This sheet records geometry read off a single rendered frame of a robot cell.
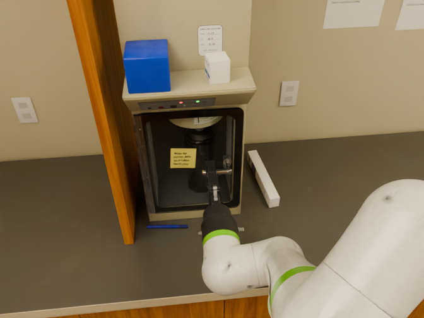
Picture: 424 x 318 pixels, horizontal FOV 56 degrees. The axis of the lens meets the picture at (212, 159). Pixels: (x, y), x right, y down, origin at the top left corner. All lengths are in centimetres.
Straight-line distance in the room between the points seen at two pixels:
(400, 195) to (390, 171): 121
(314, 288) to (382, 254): 9
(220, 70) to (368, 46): 84
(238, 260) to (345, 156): 94
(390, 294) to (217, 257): 49
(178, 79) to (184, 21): 14
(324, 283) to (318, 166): 118
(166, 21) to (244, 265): 59
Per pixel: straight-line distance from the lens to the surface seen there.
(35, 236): 148
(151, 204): 133
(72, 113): 167
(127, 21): 100
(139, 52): 94
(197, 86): 97
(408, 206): 50
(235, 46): 104
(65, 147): 178
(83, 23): 92
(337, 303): 49
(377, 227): 50
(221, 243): 94
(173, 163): 121
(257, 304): 138
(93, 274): 132
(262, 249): 91
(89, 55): 95
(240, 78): 101
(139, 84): 95
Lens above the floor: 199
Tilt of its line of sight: 40 degrees down
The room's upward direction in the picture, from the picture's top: 1 degrees counter-clockwise
